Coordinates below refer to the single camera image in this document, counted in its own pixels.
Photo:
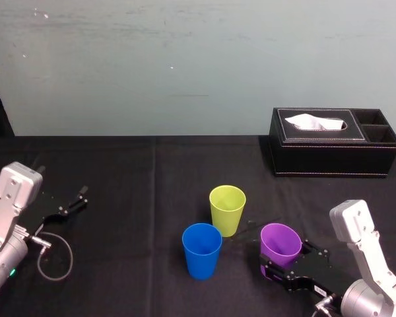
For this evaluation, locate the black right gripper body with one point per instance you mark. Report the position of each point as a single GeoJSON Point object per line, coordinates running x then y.
{"type": "Point", "coordinates": [316, 279]}

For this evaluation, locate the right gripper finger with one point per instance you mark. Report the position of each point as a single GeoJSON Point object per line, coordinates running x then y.
{"type": "Point", "coordinates": [275, 269]}
{"type": "Point", "coordinates": [315, 250]}

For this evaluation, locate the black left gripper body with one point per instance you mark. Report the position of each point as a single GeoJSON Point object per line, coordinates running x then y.
{"type": "Point", "coordinates": [47, 208]}

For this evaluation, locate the purple plastic cup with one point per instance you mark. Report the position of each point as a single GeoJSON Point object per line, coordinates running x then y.
{"type": "Point", "coordinates": [280, 241]}

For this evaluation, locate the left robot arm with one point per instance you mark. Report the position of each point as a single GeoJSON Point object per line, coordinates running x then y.
{"type": "Point", "coordinates": [6, 211]}

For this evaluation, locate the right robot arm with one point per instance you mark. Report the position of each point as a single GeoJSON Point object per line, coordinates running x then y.
{"type": "Point", "coordinates": [366, 231]}

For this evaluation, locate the black table cloth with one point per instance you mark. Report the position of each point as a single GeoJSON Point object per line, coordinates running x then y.
{"type": "Point", "coordinates": [118, 198]}

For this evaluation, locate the green plastic cup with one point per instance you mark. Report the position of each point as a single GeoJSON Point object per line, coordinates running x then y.
{"type": "Point", "coordinates": [227, 218]}

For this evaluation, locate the blue plastic cup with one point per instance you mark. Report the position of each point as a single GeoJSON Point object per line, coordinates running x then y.
{"type": "Point", "coordinates": [201, 264]}

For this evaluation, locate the black leather tissue box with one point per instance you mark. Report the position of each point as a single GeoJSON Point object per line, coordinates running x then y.
{"type": "Point", "coordinates": [330, 158]}

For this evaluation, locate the white tissue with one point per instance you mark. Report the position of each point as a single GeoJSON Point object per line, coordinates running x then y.
{"type": "Point", "coordinates": [311, 121]}

